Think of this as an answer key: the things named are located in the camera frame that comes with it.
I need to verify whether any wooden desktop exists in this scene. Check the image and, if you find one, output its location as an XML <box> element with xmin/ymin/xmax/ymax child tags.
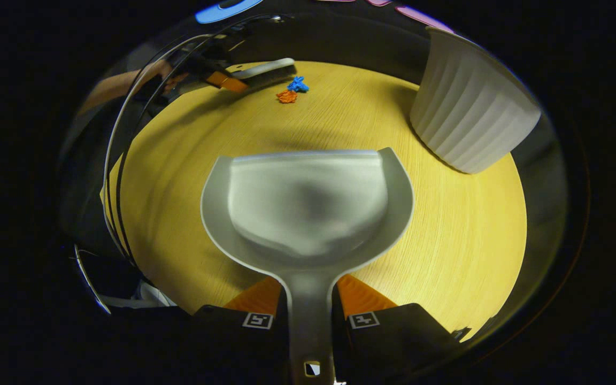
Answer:
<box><xmin>99</xmin><ymin>60</ymin><xmax>528</xmax><ymax>343</ymax></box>

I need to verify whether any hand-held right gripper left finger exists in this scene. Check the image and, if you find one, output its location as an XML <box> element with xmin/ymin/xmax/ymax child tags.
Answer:
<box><xmin>177</xmin><ymin>275</ymin><xmax>291</xmax><ymax>385</ymax></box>

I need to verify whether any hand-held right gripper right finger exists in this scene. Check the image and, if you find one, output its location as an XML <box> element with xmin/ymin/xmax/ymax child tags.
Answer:
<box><xmin>332</xmin><ymin>274</ymin><xmax>472</xmax><ymax>383</ymax></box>

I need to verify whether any white dustpan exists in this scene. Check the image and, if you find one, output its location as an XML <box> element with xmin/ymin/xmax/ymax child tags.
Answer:
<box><xmin>200</xmin><ymin>147</ymin><xmax>414</xmax><ymax>385</ymax></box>

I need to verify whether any black cable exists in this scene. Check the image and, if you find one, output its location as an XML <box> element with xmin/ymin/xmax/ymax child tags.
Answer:
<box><xmin>114</xmin><ymin>15</ymin><xmax>287</xmax><ymax>268</ymax></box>

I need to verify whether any white cable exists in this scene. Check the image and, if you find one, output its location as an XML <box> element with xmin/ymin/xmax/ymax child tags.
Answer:
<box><xmin>74</xmin><ymin>244</ymin><xmax>112</xmax><ymax>314</ymax></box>

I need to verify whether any white ribbed garbage bin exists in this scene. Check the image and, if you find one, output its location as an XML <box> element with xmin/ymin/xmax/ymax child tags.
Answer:
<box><xmin>410</xmin><ymin>27</ymin><xmax>543</xmax><ymax>175</ymax></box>

